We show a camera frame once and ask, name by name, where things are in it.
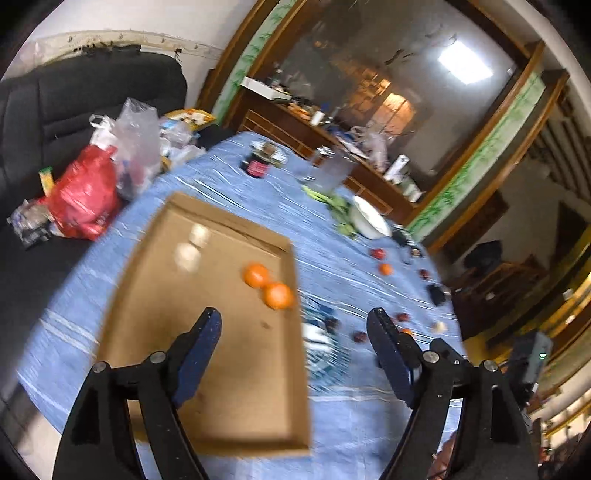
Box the round patterned lid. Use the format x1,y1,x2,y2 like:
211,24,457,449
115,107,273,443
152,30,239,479
252,141,287,165

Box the black leather sofa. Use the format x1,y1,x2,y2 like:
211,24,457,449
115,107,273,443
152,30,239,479
0,54,188,416

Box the wooden sideboard cabinet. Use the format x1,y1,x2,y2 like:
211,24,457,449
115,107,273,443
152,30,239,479
238,88,416,222

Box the clear glass pitcher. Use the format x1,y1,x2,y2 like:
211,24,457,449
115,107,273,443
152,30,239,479
302,147,356,195

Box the shallow cardboard box tray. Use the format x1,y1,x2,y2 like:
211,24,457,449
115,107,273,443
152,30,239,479
97,191,312,457

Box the wooden framed glass partition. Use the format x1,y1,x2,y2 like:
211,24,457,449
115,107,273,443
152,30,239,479
196,0,571,252

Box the white bottle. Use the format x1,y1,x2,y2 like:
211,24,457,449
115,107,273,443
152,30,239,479
383,154,411,183

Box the dark jar with pink label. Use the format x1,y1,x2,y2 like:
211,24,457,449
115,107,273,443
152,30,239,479
246,152,271,179

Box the dark wooden furniture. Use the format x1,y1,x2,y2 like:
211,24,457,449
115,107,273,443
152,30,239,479
450,240,550,340

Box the white plastic bag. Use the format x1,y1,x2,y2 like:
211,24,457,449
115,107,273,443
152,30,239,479
89,114,117,149

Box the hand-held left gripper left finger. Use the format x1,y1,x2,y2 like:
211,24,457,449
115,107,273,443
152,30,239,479
52,307,223,480

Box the red plastic bag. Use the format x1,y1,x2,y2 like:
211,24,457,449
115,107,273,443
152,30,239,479
48,145,122,241

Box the flat white box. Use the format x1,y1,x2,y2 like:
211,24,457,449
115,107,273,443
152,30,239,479
241,76,294,100

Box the crumpled clear plastic wrappers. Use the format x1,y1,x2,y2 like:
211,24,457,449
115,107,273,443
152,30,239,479
7,198,52,247

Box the green leafy vegetable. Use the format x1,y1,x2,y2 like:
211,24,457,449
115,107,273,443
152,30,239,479
302,185,365,237

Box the yellow snack packet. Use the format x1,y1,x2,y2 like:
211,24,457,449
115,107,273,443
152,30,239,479
165,108,218,127

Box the translucent plastic bag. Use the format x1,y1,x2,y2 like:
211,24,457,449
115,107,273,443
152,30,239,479
355,127,389,169

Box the white bowl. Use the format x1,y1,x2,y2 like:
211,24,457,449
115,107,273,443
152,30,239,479
348,196,393,239

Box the clear plastic bag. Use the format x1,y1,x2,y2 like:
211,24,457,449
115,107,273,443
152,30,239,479
113,98,162,201

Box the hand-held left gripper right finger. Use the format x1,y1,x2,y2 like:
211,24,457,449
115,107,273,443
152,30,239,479
366,307,541,480

